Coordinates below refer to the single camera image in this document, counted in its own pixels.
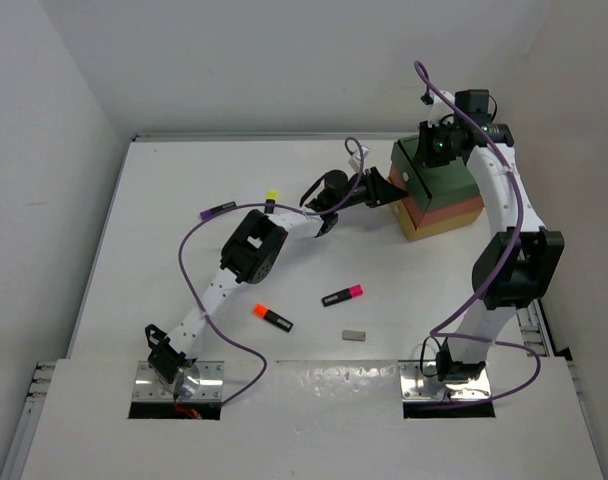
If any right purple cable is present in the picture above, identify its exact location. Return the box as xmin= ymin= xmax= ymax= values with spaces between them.
xmin=413 ymin=60 xmax=543 ymax=405

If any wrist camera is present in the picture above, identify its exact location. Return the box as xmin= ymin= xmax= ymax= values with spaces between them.
xmin=419 ymin=91 xmax=454 ymax=129
xmin=348 ymin=146 xmax=370 ymax=173

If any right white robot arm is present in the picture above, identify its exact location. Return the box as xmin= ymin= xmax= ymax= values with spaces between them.
xmin=415 ymin=90 xmax=565 ymax=383

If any green top drawer box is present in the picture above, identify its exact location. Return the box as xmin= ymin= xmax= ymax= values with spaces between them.
xmin=391 ymin=136 xmax=479 ymax=212

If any grey eraser block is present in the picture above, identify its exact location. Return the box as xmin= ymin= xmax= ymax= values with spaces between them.
xmin=341 ymin=330 xmax=366 ymax=342

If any purple cable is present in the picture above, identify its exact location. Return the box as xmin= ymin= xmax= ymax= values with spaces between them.
xmin=176 ymin=137 xmax=370 ymax=404
xmin=413 ymin=60 xmax=543 ymax=405

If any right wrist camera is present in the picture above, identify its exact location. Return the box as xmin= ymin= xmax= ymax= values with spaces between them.
xmin=419 ymin=91 xmax=454 ymax=129

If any orange highlighter marker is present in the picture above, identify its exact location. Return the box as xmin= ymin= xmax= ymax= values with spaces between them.
xmin=253 ymin=304 xmax=293 ymax=332

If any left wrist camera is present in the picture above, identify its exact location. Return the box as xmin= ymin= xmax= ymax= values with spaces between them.
xmin=348 ymin=146 xmax=370 ymax=173

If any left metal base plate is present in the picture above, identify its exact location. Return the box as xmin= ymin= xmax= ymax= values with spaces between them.
xmin=132 ymin=361 xmax=224 ymax=403

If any pink highlighter marker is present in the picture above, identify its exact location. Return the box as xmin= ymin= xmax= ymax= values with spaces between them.
xmin=321 ymin=285 xmax=363 ymax=307

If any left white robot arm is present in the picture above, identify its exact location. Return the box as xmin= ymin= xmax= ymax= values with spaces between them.
xmin=145 ymin=167 xmax=408 ymax=385

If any metal base plate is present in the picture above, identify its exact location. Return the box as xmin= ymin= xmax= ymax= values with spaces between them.
xmin=132 ymin=361 xmax=224 ymax=403
xmin=398 ymin=360 xmax=492 ymax=404

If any yellow highlighter marker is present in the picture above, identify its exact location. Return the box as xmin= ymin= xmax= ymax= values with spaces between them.
xmin=264 ymin=190 xmax=277 ymax=214

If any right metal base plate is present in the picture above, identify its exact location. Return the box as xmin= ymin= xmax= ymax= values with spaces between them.
xmin=398 ymin=360 xmax=492 ymax=404

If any yellow bottom drawer box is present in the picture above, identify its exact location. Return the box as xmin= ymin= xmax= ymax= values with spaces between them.
xmin=391 ymin=201 xmax=483 ymax=242

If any red drawer box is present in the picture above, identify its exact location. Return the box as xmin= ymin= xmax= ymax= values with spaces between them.
xmin=401 ymin=195 xmax=484 ymax=230

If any purple highlighter marker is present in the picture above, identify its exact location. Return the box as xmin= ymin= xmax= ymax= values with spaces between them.
xmin=200 ymin=201 xmax=237 ymax=221

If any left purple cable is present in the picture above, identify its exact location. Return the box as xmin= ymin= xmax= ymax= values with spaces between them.
xmin=176 ymin=137 xmax=370 ymax=404

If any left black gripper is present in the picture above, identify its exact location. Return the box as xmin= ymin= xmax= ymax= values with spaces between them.
xmin=333 ymin=166 xmax=407 ymax=211

